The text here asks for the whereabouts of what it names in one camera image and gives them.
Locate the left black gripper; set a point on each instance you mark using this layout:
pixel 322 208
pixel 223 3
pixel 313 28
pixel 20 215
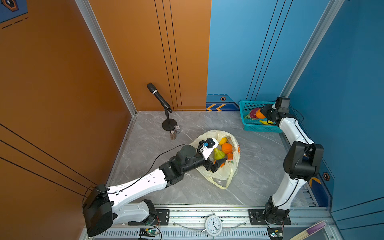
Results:
pixel 215 166

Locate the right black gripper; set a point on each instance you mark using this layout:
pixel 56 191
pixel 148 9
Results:
pixel 264 110

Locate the yellowish printed plastic bag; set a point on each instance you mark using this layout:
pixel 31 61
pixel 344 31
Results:
pixel 224 176

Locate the pink dragon fruit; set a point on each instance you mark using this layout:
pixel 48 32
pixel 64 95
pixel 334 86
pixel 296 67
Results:
pixel 252 114

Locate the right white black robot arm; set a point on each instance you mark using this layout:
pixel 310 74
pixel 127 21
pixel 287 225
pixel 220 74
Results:
pixel 301 163

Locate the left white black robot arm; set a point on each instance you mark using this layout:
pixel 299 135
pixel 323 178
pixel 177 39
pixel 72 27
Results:
pixel 106 206

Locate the green pear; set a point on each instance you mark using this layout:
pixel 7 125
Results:
pixel 219 155

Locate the yellow banana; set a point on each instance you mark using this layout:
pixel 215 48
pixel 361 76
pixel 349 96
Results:
pixel 267 122

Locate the teal plastic basket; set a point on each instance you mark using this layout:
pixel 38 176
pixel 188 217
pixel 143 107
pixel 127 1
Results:
pixel 251 122

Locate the yellow lemon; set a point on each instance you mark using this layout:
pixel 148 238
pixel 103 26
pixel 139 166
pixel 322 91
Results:
pixel 223 141

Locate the brown small jar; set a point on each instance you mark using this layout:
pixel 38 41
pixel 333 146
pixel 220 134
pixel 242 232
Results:
pixel 173 135

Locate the clear small jar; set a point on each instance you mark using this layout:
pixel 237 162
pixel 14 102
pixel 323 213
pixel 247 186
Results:
pixel 177 129

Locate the white analog clock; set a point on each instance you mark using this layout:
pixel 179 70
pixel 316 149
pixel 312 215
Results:
pixel 213 226

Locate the black microphone on stand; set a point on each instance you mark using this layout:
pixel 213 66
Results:
pixel 168 124

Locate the circuit board right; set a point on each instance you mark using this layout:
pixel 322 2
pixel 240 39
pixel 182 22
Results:
pixel 275 234

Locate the green circuit board left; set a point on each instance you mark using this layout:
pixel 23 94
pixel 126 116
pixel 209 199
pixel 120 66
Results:
pixel 148 234

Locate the purple beige booklet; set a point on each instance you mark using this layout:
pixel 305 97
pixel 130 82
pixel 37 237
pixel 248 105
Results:
pixel 310 231

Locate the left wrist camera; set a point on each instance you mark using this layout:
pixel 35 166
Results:
pixel 205 148

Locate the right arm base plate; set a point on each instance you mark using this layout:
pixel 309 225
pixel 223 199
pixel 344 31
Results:
pixel 271 217

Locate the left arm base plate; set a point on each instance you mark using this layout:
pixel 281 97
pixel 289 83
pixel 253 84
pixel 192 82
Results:
pixel 156 216

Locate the aluminium front rail frame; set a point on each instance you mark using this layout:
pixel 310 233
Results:
pixel 187 222

